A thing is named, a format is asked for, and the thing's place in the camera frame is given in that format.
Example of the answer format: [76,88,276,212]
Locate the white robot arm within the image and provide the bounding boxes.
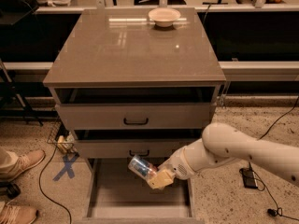
[148,123,299,189]

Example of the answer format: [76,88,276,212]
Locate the top drawer with black handle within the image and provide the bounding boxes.
[56,104,216,130]

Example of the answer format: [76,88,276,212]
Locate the drawer with black handle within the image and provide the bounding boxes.
[56,104,216,130]
[74,139,194,159]

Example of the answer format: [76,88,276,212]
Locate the tan shoe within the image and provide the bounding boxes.
[0,149,46,182]
[0,203,38,224]

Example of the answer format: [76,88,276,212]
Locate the grey drawer cabinet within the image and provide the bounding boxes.
[42,7,227,224]

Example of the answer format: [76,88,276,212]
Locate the black floor cable left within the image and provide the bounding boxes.
[38,145,73,224]

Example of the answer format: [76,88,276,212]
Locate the white bowl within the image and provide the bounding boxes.
[149,7,180,27]

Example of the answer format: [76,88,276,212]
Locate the blue tape cross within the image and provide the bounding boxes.
[53,153,79,181]

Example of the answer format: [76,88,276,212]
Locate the black floor cable right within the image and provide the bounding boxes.
[247,96,299,221]

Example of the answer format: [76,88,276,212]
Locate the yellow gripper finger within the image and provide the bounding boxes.
[147,169,175,189]

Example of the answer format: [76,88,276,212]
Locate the open bottom drawer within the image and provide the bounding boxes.
[74,158,205,224]

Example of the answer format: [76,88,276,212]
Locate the red bull can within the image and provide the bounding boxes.
[128,155,157,181]

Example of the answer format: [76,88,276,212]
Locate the beige trouser leg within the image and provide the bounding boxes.
[0,147,20,180]

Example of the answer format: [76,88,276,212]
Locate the black power adapter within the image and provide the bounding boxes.
[239,168,258,189]

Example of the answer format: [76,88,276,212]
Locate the middle drawer with black handle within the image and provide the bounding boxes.
[74,139,194,159]

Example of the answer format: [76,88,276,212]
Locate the black floor cable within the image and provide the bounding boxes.
[247,96,299,221]
[38,145,73,224]

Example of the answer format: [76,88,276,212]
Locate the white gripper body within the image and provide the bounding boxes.
[158,149,195,180]

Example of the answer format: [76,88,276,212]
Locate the tan shoe lower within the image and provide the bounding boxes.
[0,203,38,224]

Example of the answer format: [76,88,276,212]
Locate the wire basket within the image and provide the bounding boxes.
[47,120,77,154]

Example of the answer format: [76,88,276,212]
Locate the tan shoe upper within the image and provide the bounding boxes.
[0,149,46,182]

